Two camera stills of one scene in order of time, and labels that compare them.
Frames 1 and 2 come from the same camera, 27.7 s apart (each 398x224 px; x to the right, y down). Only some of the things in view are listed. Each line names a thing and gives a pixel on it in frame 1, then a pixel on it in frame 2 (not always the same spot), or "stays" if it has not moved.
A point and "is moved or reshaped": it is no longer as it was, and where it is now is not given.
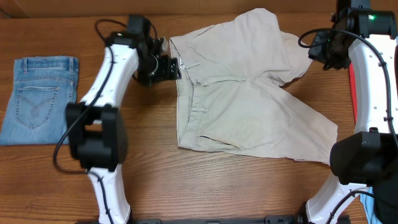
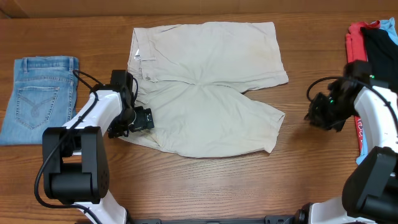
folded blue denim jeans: (44, 89) stays
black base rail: (268, 219) stays
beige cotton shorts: (232, 95) is moved or reshaped
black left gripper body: (157, 69) → (133, 120)
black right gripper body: (333, 53) → (331, 112)
